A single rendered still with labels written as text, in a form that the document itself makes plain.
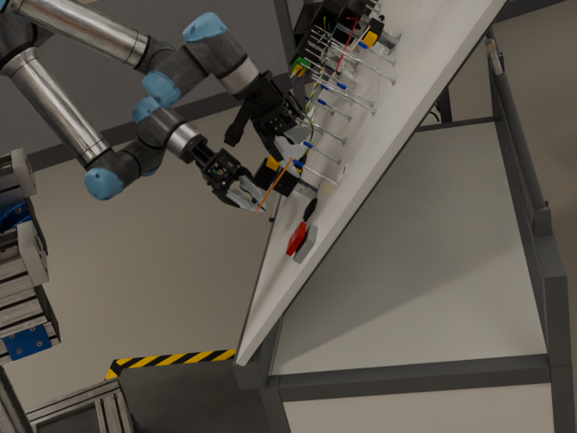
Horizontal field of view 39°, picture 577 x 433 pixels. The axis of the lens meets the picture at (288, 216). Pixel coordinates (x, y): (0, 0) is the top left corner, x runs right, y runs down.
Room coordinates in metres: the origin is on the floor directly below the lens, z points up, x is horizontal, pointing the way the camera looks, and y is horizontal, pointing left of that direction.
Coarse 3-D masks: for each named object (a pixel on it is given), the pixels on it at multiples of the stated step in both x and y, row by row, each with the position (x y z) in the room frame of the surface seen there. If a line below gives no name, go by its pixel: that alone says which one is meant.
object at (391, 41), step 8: (384, 16) 1.75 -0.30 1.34; (368, 24) 1.70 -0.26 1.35; (376, 24) 1.69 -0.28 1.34; (384, 24) 1.70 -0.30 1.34; (376, 32) 1.67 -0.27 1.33; (384, 32) 1.69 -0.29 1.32; (376, 40) 1.68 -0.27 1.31; (384, 40) 1.70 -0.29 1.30; (392, 40) 1.68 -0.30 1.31; (392, 48) 1.68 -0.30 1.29
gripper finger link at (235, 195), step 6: (228, 192) 1.61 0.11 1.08; (234, 192) 1.61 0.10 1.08; (240, 192) 1.61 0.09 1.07; (234, 198) 1.60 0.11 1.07; (240, 198) 1.57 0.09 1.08; (246, 198) 1.60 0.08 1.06; (240, 204) 1.59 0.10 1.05; (246, 204) 1.57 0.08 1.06; (252, 204) 1.59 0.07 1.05; (252, 210) 1.58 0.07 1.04; (258, 210) 1.58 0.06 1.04; (264, 210) 1.58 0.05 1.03
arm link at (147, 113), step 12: (144, 108) 1.71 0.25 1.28; (156, 108) 1.70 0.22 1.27; (168, 108) 1.72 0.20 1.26; (144, 120) 1.70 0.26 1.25; (156, 120) 1.69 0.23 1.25; (168, 120) 1.68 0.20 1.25; (180, 120) 1.69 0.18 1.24; (144, 132) 1.71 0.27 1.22; (156, 132) 1.68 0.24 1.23; (168, 132) 1.67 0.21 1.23; (156, 144) 1.71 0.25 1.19
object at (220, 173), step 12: (192, 144) 1.63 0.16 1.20; (204, 144) 1.64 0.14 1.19; (192, 156) 1.67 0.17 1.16; (204, 156) 1.63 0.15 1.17; (216, 156) 1.61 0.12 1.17; (228, 156) 1.62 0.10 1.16; (204, 168) 1.59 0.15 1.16; (216, 168) 1.61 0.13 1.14; (228, 168) 1.59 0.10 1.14; (240, 168) 1.61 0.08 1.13; (216, 180) 1.59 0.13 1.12; (228, 180) 1.62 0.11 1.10
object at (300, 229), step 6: (300, 228) 1.31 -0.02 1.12; (294, 234) 1.32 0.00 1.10; (300, 234) 1.29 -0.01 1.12; (306, 234) 1.31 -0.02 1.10; (288, 240) 1.33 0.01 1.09; (294, 240) 1.29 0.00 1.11; (300, 240) 1.28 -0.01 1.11; (288, 246) 1.30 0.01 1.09; (294, 246) 1.28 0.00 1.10; (300, 246) 1.29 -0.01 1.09; (288, 252) 1.29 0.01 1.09; (294, 252) 1.29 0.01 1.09
